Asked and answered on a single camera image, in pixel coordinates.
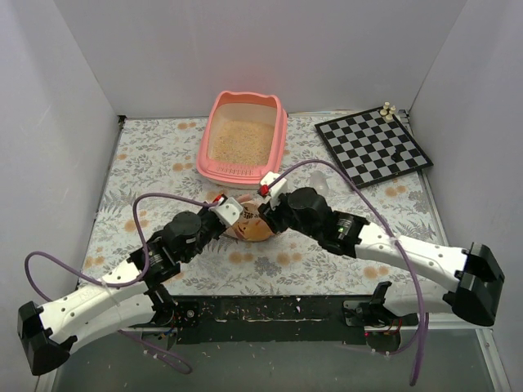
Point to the pink cat litter box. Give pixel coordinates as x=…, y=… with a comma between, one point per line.
x=243, y=140

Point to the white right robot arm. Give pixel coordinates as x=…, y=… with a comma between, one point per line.
x=464, y=282

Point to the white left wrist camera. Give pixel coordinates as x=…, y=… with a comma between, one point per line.
x=228, y=210

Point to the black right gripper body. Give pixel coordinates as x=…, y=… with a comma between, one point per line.
x=269, y=215

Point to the clear plastic scoop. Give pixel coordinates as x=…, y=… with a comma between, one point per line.
x=319, y=183

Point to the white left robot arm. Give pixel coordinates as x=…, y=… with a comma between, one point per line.
x=131, y=293

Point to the black chess piece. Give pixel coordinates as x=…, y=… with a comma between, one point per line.
x=396, y=156

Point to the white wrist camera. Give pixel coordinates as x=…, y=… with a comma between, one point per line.
x=228, y=210
x=271, y=186

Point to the floral table mat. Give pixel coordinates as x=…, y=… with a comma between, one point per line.
x=153, y=177

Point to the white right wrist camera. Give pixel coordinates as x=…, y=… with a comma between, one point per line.
x=271, y=186

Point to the black grey chessboard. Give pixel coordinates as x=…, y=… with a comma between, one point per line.
x=361, y=145

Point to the pink cat litter bag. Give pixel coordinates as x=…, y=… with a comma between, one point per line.
x=250, y=227

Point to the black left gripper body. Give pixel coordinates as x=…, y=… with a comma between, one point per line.
x=218, y=224

